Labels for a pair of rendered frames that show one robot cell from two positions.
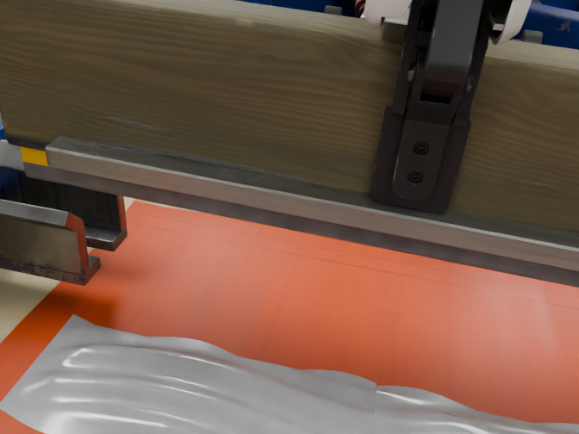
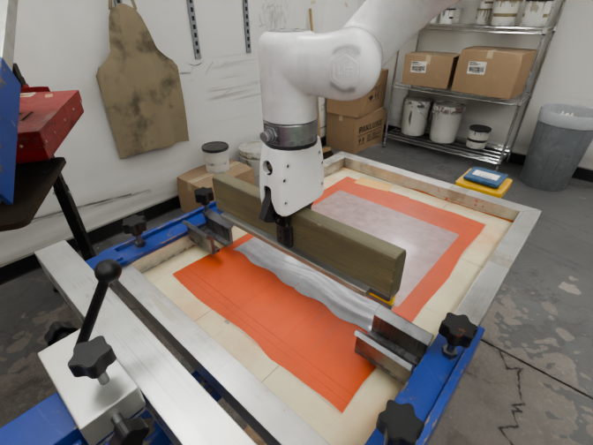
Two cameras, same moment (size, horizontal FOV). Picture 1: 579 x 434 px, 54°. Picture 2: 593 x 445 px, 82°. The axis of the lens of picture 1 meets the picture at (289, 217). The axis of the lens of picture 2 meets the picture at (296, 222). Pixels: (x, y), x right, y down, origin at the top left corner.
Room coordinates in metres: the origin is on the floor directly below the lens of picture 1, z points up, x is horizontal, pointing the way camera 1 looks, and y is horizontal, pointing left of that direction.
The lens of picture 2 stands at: (0.62, 0.20, 1.41)
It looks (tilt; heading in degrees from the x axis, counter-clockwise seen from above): 33 degrees down; 211
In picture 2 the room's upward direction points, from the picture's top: straight up
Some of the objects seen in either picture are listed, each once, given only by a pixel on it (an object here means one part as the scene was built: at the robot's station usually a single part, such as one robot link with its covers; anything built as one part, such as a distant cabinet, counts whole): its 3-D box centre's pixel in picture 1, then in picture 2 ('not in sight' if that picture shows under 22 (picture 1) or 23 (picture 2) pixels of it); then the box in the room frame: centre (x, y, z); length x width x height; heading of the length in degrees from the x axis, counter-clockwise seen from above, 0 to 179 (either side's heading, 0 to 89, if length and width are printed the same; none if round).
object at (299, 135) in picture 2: not in sight; (287, 129); (0.23, -0.05, 1.26); 0.09 x 0.07 x 0.03; 170
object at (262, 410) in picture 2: not in sight; (346, 241); (0.05, -0.02, 0.97); 0.79 x 0.58 x 0.04; 170
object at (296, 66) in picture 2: not in sight; (317, 77); (0.22, -0.02, 1.33); 0.15 x 0.10 x 0.11; 108
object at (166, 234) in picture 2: not in sight; (178, 238); (0.23, -0.34, 0.98); 0.30 x 0.05 x 0.07; 170
